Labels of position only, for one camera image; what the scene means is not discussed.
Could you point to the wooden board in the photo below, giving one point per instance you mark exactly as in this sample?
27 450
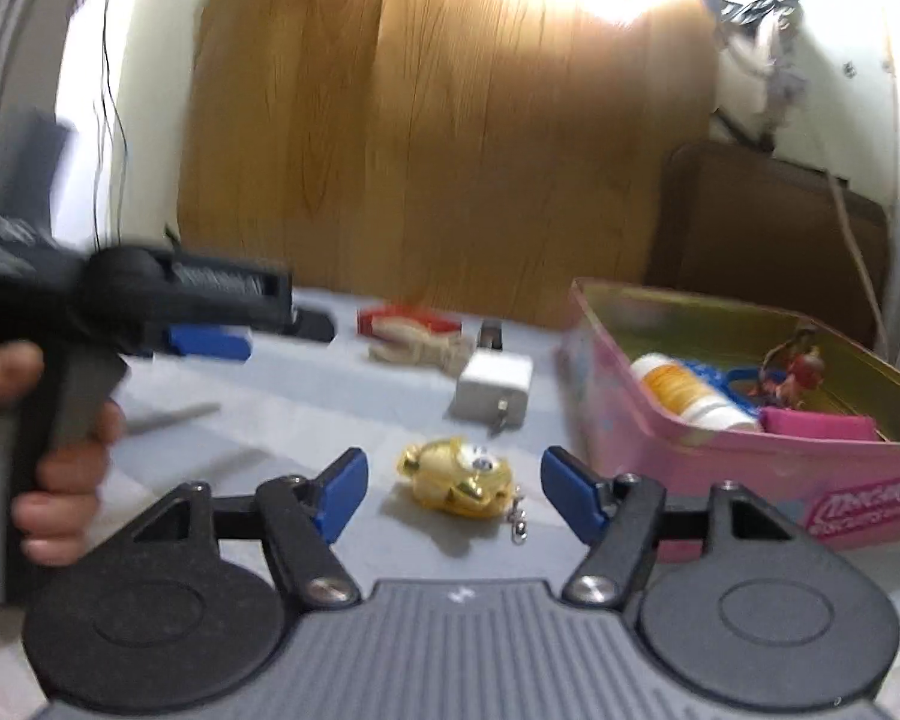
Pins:
420 127

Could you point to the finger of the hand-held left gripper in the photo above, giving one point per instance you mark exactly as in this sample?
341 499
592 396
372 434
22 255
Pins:
210 343
225 289

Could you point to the light blue sheet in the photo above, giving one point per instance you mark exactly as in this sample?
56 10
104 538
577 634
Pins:
270 405

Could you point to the pink tin box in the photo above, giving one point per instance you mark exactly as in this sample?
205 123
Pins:
720 480

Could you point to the black lighter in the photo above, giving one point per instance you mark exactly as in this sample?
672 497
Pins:
490 336

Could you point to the blue dotted plastic item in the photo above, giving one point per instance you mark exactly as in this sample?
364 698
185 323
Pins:
727 381

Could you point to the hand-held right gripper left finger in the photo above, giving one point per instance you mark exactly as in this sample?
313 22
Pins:
345 491

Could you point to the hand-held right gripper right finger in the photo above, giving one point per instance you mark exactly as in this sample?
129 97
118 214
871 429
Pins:
570 491

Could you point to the black ribbed device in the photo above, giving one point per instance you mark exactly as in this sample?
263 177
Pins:
315 324

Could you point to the dark brown chair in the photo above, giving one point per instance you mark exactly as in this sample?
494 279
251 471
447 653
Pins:
757 240

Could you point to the red and beige toy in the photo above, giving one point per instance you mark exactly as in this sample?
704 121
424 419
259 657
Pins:
412 341

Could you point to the pink flat case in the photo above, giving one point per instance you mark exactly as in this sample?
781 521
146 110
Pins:
817 424

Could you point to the person's left hand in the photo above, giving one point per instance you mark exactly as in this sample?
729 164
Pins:
60 480

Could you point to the black and white hanging bag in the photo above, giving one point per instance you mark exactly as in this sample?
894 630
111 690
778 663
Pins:
750 52

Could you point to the white charger plug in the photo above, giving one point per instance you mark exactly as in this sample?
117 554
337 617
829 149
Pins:
491 386

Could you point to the white and orange bottle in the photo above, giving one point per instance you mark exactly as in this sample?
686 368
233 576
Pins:
690 390

